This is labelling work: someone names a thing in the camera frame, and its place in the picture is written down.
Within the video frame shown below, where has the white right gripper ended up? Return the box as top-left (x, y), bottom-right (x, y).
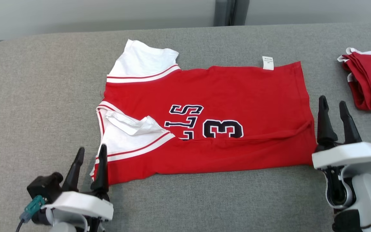
top-left (312, 96), bottom-right (371, 170)

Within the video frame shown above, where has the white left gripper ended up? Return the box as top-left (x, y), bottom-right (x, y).
top-left (42, 144), bottom-right (114, 221)

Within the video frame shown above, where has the red jersey with black numbers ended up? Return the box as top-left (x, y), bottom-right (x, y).
top-left (90, 39), bottom-right (317, 186)

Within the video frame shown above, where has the teal left camera connector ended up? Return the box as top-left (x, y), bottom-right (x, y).
top-left (20, 195), bottom-right (47, 223)

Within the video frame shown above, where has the grey metal wall post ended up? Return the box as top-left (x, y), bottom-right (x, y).
top-left (214, 0), bottom-right (250, 27)

